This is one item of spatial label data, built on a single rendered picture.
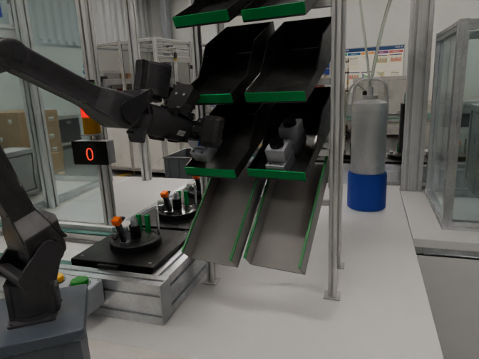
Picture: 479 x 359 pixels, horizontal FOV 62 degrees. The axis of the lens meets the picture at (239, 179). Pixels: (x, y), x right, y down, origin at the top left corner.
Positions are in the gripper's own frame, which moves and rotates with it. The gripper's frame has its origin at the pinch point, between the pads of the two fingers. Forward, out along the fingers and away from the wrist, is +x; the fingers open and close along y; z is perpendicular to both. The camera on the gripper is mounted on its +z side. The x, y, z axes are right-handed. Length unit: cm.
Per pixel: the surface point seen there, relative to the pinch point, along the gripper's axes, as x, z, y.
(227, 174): 3.7, -7.9, -6.3
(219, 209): 14.0, -17.0, 1.2
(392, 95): 696, 177, 133
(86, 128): 5.7, -2.0, 47.1
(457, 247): 81, -20, -48
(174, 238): 18.2, -28.8, 17.9
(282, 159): 6.7, -3.0, -17.5
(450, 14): 962, 437, 98
